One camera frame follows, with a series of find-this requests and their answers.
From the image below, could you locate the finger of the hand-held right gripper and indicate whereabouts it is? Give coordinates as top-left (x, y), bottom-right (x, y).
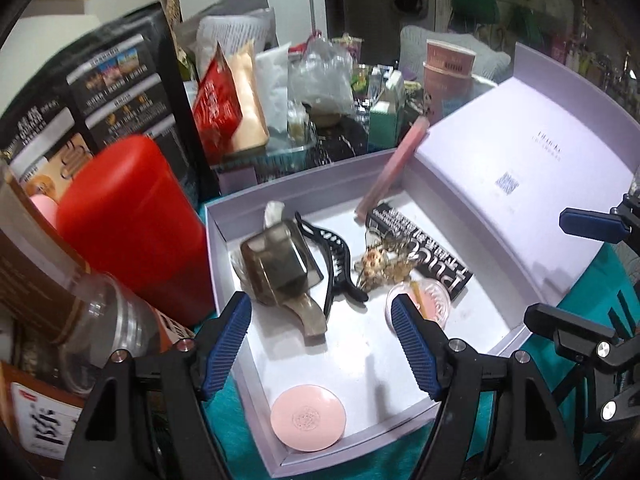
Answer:
top-left (559, 200), bottom-right (640, 246)
top-left (524, 302), bottom-right (640, 436)

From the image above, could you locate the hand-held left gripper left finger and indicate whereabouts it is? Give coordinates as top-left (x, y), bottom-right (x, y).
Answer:
top-left (62, 291), bottom-right (253, 480)

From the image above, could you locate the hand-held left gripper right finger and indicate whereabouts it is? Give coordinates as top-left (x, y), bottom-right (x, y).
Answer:
top-left (390, 292), bottom-right (586, 480)

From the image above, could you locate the translucent pink round case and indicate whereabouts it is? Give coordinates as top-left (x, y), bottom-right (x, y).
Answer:
top-left (385, 280), bottom-right (452, 333)

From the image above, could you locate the lavender cardboard box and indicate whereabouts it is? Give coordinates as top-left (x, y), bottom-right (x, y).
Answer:
top-left (204, 42), bottom-right (640, 478)

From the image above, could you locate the black lipstick box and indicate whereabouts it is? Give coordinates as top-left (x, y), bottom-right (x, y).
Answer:
top-left (365, 204), bottom-right (473, 303)

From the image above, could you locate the pearl wavy hair claw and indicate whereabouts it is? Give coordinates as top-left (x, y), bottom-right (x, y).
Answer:
top-left (232, 201), bottom-right (328, 345)

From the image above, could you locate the smoky square hair claw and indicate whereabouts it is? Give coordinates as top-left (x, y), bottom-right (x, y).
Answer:
top-left (240, 219), bottom-right (325, 307)

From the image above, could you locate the gold leopard hair clip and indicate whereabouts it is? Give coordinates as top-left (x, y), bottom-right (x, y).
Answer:
top-left (354, 230), bottom-right (416, 293)

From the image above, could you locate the round pink compact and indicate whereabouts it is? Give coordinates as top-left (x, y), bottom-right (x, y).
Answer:
top-left (270, 385), bottom-right (347, 452)

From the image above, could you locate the black hair claw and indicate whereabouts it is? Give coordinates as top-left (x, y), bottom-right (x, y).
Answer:
top-left (294, 212), bottom-right (370, 320)

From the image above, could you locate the pink slim tube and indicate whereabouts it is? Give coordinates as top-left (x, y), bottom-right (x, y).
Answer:
top-left (355, 117), bottom-right (431, 222)

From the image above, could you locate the red plastic canister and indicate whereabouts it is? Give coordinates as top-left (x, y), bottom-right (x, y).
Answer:
top-left (56, 135), bottom-right (216, 328)

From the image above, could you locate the small lavender box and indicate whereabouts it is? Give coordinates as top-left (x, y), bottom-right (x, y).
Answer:
top-left (217, 167), bottom-right (258, 196)

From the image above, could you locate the shelf of assorted bottles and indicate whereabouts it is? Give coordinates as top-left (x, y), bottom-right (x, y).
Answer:
top-left (545, 0), bottom-right (640, 106)

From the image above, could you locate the foil tray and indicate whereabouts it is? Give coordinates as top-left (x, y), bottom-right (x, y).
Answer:
top-left (210, 140), bottom-right (321, 171)

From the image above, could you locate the pink panda paper cup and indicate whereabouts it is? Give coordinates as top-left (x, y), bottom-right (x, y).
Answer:
top-left (422, 62), bottom-right (473, 126)

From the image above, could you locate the pink round container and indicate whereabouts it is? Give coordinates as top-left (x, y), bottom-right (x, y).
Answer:
top-left (27, 192), bottom-right (63, 233)

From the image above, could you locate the green and white carton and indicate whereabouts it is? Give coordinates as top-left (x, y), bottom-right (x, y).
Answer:
top-left (367, 70), bottom-right (407, 153)

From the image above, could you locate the small clear jar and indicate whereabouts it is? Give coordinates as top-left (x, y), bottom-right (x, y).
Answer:
top-left (287, 102), bottom-right (308, 141)

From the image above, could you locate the beige pouch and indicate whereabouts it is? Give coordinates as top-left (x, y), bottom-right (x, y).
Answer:
top-left (227, 42), bottom-right (271, 153)

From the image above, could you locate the red snack packet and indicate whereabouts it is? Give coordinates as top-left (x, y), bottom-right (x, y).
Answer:
top-left (192, 42), bottom-right (243, 166)

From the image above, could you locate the small brown bowl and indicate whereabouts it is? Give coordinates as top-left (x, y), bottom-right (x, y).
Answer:
top-left (307, 102), bottom-right (343, 128)

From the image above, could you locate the grey quilted cushion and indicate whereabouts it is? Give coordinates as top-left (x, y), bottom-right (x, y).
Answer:
top-left (397, 25), bottom-right (513, 81)

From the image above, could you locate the white pouch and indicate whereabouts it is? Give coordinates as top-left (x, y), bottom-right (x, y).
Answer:
top-left (255, 42), bottom-right (293, 133)

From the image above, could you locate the clear plastic bag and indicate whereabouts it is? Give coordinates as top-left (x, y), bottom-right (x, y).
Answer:
top-left (287, 35), bottom-right (356, 116)

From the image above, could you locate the black printed bag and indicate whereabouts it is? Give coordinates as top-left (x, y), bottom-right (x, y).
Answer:
top-left (0, 2), bottom-right (221, 211)

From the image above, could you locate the white printed leaflet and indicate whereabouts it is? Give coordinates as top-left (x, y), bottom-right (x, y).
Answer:
top-left (195, 7), bottom-right (278, 76)

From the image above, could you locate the white refrigerator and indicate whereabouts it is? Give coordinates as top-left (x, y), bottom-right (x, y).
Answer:
top-left (177, 0), bottom-right (326, 41)

